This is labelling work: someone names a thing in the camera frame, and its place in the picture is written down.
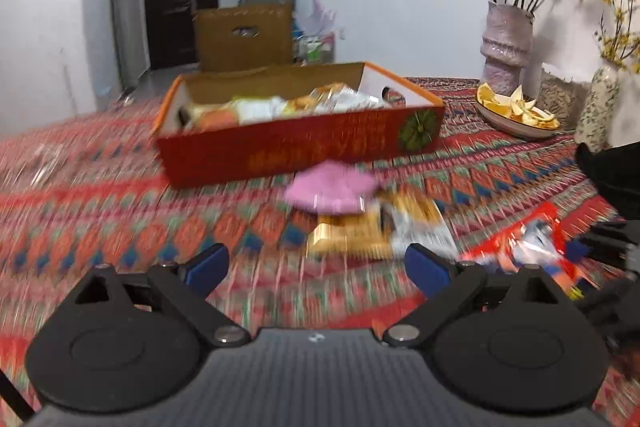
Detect brown wooden chair back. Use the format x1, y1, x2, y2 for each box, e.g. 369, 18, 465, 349
193, 3, 294, 72

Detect plate of gold wrappers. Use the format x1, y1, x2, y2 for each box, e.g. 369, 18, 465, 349
475, 82, 560, 141

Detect pink snack packet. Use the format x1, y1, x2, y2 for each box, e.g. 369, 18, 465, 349
282, 160, 380, 216

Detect wire basket of items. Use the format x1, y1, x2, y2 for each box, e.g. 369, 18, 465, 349
294, 32, 335, 65

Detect speckled white vase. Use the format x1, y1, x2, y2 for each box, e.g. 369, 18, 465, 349
574, 62, 620, 154

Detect patterned red tablecloth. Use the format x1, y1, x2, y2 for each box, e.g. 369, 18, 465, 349
0, 76, 640, 427

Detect pink textured vase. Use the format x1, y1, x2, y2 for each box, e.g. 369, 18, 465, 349
480, 1, 534, 95

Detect glass jar of seeds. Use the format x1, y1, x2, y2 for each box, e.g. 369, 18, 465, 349
538, 63, 590, 132

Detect yellow flower branches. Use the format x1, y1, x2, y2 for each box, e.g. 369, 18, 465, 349
594, 0, 639, 75

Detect red cardboard snack box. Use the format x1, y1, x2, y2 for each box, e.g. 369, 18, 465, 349
152, 62, 445, 188

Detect white gold snack packet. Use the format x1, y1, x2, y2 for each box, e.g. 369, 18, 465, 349
381, 190, 459, 260

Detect clear plastic wrapper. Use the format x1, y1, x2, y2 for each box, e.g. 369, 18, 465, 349
17, 144, 66, 188

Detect orange red snack packet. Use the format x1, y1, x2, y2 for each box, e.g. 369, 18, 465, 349
462, 202, 582, 299

